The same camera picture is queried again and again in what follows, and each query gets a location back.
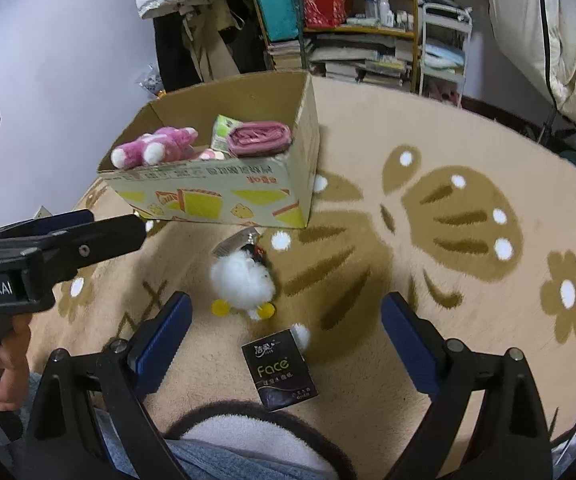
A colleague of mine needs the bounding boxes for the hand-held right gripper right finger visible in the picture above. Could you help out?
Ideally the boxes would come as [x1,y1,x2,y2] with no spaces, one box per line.
[380,291,553,480]

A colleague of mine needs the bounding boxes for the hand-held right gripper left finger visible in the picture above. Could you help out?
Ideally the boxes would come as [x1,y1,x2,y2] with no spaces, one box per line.
[20,290,193,480]

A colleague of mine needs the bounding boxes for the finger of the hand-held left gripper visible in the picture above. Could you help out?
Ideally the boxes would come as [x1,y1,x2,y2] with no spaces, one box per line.
[0,208,96,247]
[33,214,147,274]

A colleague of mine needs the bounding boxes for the white fluffy plush toy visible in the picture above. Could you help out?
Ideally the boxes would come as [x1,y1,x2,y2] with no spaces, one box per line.
[209,244,277,321]

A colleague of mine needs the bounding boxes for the cardboard box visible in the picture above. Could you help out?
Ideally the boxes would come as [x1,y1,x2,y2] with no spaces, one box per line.
[97,71,321,231]

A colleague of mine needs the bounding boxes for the pink plush toy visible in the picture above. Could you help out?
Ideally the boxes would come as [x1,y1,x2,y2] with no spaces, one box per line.
[110,126,199,169]

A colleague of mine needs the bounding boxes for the black tissue packet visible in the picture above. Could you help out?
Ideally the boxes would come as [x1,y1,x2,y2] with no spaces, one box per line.
[241,329,319,413]

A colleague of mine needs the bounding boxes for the pale pink soft toy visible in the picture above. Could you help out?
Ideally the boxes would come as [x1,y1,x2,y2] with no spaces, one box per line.
[190,147,227,162]

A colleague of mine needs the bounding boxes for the green tissue packet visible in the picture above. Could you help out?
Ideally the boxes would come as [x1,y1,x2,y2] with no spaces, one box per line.
[211,115,241,155]

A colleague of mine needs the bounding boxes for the pink packet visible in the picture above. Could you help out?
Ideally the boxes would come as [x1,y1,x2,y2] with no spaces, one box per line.
[228,121,293,157]

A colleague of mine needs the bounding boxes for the light blue soft pack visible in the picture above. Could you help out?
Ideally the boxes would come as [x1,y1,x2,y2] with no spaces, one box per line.
[424,42,466,69]

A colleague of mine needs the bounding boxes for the person's left hand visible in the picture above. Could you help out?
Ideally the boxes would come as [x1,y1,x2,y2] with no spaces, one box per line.
[0,312,32,412]

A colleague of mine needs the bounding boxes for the beige flower print blanket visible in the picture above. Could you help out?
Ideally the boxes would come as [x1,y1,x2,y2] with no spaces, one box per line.
[25,76,576,480]

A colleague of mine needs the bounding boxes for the white fleece garment dark trim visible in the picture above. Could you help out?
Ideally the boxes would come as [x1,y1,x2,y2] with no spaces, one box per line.
[163,400,357,480]

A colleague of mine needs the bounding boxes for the grey toothed hair clip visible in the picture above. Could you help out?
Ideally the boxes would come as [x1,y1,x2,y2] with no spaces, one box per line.
[212,226,261,257]

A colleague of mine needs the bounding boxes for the person's grey blue pants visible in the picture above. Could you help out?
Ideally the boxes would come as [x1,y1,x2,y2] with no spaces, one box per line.
[18,374,339,480]

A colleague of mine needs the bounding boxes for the clear bag of small items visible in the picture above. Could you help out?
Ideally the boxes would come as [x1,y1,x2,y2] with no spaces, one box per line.
[135,67,167,99]

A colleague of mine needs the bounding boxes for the beige trench coat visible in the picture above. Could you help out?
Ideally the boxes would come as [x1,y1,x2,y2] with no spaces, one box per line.
[183,2,241,84]

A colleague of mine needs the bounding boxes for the dark hanging garment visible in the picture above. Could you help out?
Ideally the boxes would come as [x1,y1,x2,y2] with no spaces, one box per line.
[223,0,273,79]

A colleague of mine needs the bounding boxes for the pink item in trolley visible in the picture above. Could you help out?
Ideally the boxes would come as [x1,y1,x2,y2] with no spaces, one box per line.
[430,80,461,106]

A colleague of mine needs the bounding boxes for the small stack of books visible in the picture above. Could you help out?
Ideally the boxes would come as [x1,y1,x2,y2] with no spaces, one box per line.
[267,39,313,72]

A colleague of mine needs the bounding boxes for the large pile of books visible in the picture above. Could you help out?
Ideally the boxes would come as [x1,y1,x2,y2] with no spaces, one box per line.
[310,34,417,92]

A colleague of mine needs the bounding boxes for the teal bag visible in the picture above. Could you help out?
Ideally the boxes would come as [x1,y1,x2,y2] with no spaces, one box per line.
[255,0,301,44]

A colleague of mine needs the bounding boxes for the wooden shelf unit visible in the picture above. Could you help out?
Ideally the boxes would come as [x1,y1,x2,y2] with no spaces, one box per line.
[240,0,421,94]

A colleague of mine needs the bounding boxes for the red patterned bag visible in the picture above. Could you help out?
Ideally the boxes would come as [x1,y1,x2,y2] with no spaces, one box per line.
[298,0,357,30]

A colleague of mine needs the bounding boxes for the group of cosmetic bottles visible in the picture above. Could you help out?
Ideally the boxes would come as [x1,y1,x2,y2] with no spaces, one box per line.
[360,0,415,31]

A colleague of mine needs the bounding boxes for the white trolley cart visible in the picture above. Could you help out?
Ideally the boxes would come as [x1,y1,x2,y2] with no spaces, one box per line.
[418,2,473,109]

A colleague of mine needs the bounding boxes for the cream folding lounge chair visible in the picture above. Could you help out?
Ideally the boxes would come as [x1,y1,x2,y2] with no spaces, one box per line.
[482,0,576,136]

